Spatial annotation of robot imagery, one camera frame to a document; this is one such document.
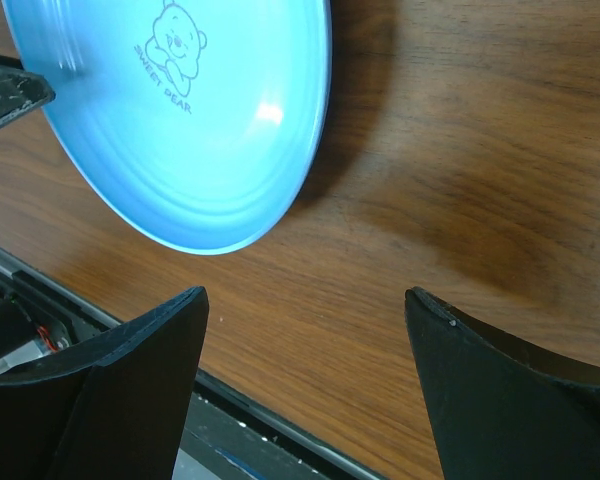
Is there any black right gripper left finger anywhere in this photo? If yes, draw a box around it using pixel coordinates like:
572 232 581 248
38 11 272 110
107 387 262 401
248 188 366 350
0 287 209 479

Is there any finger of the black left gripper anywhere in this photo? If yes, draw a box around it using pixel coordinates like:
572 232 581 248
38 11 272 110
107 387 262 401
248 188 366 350
0 65 55 129

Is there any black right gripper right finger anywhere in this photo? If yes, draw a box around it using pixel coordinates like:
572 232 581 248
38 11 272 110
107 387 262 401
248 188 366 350
405 287 600 479

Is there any blue plate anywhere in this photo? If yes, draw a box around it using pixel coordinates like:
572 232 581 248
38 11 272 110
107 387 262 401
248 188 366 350
3 1 332 255

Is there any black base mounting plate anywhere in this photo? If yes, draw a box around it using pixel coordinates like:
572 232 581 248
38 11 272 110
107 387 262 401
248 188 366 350
0 248 374 479

